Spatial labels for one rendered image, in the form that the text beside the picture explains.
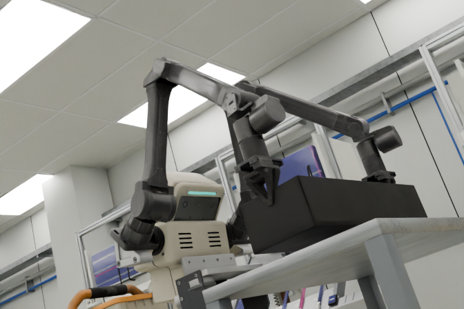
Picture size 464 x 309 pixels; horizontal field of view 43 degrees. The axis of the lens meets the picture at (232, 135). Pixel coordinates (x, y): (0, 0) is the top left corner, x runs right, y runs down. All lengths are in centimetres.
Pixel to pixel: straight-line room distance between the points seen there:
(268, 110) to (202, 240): 67
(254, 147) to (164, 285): 67
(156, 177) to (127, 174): 490
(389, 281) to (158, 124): 85
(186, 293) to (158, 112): 51
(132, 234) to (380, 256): 79
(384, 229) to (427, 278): 364
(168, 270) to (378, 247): 87
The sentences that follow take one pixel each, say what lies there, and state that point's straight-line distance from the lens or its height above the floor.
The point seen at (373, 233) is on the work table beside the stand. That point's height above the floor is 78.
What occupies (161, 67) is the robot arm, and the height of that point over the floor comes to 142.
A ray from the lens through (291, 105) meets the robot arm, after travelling 185.
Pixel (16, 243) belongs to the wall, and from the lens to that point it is 800.
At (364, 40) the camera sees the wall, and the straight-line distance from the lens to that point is 512.
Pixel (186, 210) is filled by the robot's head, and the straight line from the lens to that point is 179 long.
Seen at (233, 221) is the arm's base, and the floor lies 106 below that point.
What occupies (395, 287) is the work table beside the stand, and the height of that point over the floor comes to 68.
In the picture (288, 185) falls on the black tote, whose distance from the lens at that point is 125.
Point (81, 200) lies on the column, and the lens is 633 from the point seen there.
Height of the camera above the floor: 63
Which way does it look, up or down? 21 degrees up
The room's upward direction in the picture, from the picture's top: 17 degrees counter-clockwise
